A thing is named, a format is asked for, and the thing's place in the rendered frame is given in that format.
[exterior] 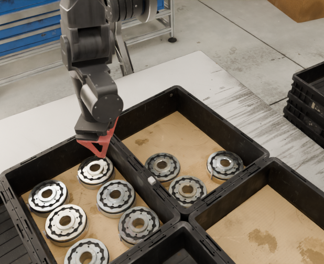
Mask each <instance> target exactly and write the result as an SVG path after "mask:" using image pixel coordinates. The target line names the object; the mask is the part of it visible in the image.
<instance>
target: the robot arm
mask: <svg viewBox="0 0 324 264"><path fill-rule="evenodd" d="M60 14H61V20H60V25H61V33H62V35H61V36H60V44H61V54H62V62H63V64H64V65H65V67H66V68H67V70H68V71H70V76H71V79H72V83H73V87H74V90H75V93H76V96H77V99H78V102H79V106H80V109H81V115H80V117H79V119H78V121H77V123H76V125H75V127H74V130H75V133H76V136H75V137H76V140H77V142H78V143H80V144H81V145H83V146H85V147H87V148H88V149H90V150H91V151H92V152H93V153H94V154H95V155H96V156H98V157H99V158H105V155H106V152H107V149H108V146H109V143H110V139H111V137H112V136H113V133H114V129H115V126H116V123H117V120H118V117H119V115H120V114H121V112H122V110H123V107H124V103H123V100H122V98H121V97H120V96H119V95H118V89H117V85H116V83H115V82H114V80H113V79H112V77H111V76H110V75H109V74H110V73H111V69H110V68H109V67H108V66H107V64H111V63H112V55H113V54H115V39H114V35H113V33H112V31H111V30H110V25H109V24H108V23H107V22H106V17H105V7H104V5H103V1H102V0H61V1H60ZM108 129H110V131H108ZM92 142H94V143H99V145H102V146H103V148H102V152H99V151H98V150H97V149H96V148H95V147H94V145H93V144H92Z"/></svg>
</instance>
